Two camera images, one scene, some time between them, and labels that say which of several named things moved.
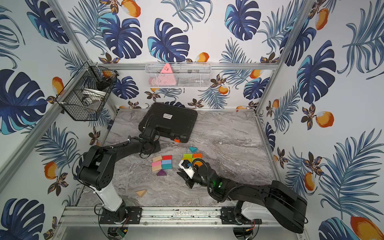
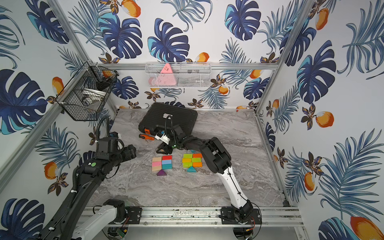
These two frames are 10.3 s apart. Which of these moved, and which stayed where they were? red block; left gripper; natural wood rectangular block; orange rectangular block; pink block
Moved: left gripper
Stayed: pink block; red block; natural wood rectangular block; orange rectangular block
